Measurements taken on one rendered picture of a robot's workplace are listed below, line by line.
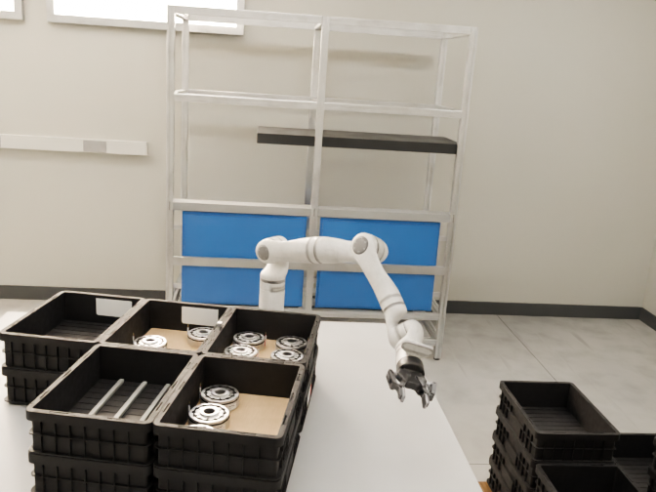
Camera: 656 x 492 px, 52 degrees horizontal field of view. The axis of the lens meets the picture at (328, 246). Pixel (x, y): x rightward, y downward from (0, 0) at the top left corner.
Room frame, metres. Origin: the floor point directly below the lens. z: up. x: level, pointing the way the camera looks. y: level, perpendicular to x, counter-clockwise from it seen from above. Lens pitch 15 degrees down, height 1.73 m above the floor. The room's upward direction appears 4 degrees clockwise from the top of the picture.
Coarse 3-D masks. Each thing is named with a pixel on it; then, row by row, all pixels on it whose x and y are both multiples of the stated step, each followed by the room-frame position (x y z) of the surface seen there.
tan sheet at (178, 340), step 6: (150, 330) 2.14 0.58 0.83; (156, 330) 2.14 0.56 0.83; (162, 330) 2.15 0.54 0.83; (168, 330) 2.15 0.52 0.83; (174, 330) 2.16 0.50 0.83; (162, 336) 2.10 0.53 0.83; (168, 336) 2.10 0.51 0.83; (174, 336) 2.10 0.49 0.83; (180, 336) 2.11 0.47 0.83; (186, 336) 2.11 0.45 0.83; (168, 342) 2.05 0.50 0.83; (174, 342) 2.06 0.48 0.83; (180, 342) 2.06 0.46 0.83; (186, 342) 2.06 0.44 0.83; (180, 348) 2.01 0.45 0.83; (186, 348) 2.01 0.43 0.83; (192, 348) 2.01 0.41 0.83
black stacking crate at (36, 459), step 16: (48, 464) 1.38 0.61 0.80; (64, 464) 1.38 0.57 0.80; (80, 464) 1.37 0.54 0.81; (96, 464) 1.37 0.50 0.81; (112, 464) 1.37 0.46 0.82; (48, 480) 1.39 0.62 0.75; (64, 480) 1.39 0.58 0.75; (80, 480) 1.38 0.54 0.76; (96, 480) 1.38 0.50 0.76; (112, 480) 1.38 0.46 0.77; (128, 480) 1.37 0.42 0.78; (144, 480) 1.37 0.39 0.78
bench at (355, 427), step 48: (336, 336) 2.52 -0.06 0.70; (384, 336) 2.55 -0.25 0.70; (0, 384) 1.94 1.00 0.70; (336, 384) 2.10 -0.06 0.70; (384, 384) 2.12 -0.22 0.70; (0, 432) 1.66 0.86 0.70; (336, 432) 1.78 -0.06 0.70; (384, 432) 1.80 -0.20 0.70; (432, 432) 1.82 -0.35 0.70; (0, 480) 1.45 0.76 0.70; (336, 480) 1.54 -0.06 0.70; (384, 480) 1.55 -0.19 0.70; (432, 480) 1.57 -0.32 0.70
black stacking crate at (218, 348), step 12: (240, 312) 2.14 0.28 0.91; (252, 312) 2.14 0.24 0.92; (264, 312) 2.13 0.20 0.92; (228, 324) 2.04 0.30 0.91; (240, 324) 2.14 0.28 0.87; (252, 324) 2.14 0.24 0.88; (264, 324) 2.13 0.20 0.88; (276, 324) 2.13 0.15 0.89; (288, 324) 2.13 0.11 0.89; (300, 324) 2.12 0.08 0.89; (312, 324) 2.12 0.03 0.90; (228, 336) 2.04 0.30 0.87; (276, 336) 2.13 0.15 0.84; (300, 336) 2.12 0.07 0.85; (216, 348) 1.88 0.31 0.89; (312, 348) 1.98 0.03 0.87; (312, 360) 1.99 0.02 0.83
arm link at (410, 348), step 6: (402, 342) 1.70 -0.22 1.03; (408, 342) 1.70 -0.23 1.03; (414, 342) 1.71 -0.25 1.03; (402, 348) 1.70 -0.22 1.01; (408, 348) 1.70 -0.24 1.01; (414, 348) 1.70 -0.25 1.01; (420, 348) 1.70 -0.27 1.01; (426, 348) 1.70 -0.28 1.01; (432, 348) 1.71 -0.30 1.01; (396, 354) 1.75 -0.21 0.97; (402, 354) 1.72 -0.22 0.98; (408, 354) 1.71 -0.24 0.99; (414, 354) 1.71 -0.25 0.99; (420, 354) 1.71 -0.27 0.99; (426, 354) 1.71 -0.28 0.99; (396, 360) 1.72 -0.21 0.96
